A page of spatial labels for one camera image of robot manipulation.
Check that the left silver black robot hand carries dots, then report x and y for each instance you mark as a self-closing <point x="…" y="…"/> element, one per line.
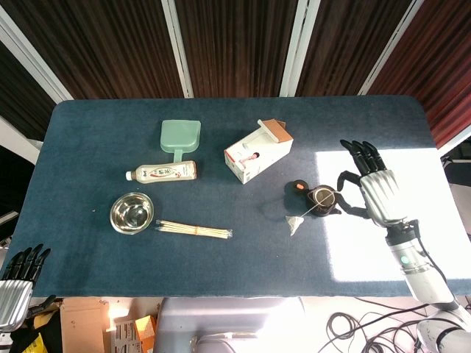
<point x="14" y="301"/>

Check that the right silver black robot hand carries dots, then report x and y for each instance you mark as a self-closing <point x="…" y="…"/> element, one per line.
<point x="379" y="195"/>

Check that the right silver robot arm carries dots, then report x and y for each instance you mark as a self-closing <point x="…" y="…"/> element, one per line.
<point x="423" y="276"/>

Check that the dark cylinder with orange top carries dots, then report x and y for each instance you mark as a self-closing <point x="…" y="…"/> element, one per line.
<point x="296" y="188"/>

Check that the white drink bottle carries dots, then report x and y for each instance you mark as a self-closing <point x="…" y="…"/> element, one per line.
<point x="162" y="172"/>

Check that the brown cardboard box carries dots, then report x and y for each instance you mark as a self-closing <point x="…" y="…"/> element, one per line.
<point x="82" y="323"/>

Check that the printed cardboard box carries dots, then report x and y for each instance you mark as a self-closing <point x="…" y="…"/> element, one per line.
<point x="129" y="334"/>

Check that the white cardboard box red print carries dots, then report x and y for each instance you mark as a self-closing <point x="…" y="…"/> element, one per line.
<point x="254" y="158"/>

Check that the stainless steel bowl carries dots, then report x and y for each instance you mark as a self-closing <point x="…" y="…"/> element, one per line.
<point x="131" y="213"/>

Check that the blue table cloth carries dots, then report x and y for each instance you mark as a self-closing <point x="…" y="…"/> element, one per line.
<point x="235" y="264"/>

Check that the wrapped wooden chopsticks bundle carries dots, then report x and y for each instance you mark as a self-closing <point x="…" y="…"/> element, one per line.
<point x="191" y="230"/>

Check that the grey robot torso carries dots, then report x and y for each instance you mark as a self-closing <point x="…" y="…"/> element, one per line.
<point x="228" y="323"/>

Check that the pale green plastic scoop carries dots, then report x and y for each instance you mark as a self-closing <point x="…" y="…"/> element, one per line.
<point x="180" y="136"/>

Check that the dark brown curtain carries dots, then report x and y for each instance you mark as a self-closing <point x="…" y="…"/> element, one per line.
<point x="235" y="44"/>

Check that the white partition post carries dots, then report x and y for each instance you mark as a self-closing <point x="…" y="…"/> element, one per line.
<point x="177" y="48"/>
<point x="37" y="62"/>
<point x="296" y="48"/>
<point x="390" y="48"/>

